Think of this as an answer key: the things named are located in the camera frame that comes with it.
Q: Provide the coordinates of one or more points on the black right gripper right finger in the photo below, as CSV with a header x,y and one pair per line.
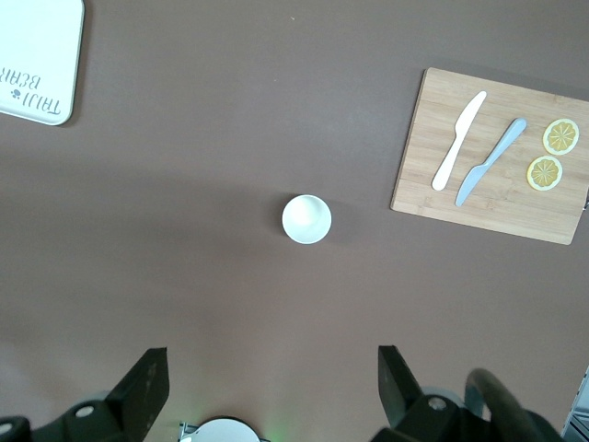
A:
x,y
400,396

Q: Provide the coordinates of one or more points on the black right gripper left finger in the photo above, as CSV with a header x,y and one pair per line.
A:
x,y
138,396

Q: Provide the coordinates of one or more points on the white plastic cup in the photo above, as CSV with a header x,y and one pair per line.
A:
x,y
307,219

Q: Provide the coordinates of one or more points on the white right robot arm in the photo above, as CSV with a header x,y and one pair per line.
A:
x,y
225,433

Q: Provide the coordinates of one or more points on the brown table cover sheet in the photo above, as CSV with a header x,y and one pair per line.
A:
x,y
294,299

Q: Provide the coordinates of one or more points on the bamboo cutting board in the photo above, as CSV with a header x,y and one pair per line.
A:
x,y
501,207

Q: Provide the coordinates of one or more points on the grey plastic knife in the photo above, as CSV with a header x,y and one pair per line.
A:
x,y
494,156

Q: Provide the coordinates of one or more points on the white plastic knife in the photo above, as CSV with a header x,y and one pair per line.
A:
x,y
455,143

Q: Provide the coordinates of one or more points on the yellow lemon slice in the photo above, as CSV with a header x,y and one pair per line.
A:
x,y
561,136
544,173

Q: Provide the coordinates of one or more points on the cream tray with bear print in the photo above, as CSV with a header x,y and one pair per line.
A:
x,y
37,55

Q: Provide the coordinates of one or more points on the aluminium frame profile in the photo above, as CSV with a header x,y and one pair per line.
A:
x,y
580,410

